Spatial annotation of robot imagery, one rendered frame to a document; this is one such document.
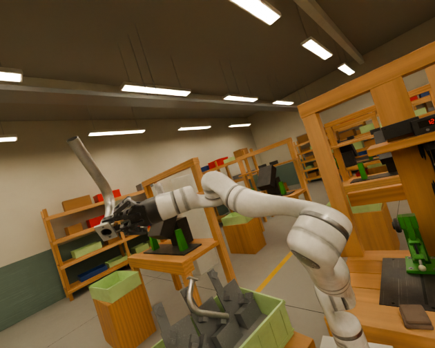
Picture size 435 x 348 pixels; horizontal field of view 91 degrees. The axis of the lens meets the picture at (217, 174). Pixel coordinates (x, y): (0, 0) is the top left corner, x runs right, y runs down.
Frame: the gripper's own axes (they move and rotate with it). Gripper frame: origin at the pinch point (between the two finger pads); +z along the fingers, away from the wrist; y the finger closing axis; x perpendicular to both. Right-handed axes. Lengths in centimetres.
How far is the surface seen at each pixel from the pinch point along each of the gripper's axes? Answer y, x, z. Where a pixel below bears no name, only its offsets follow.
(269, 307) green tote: 88, 3, -43
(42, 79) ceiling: -44, 486, 184
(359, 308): 75, -18, -77
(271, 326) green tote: 77, -9, -39
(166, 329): 71, 5, 8
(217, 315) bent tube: 78, 5, -16
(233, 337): 86, -3, -20
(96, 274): 388, 366, 271
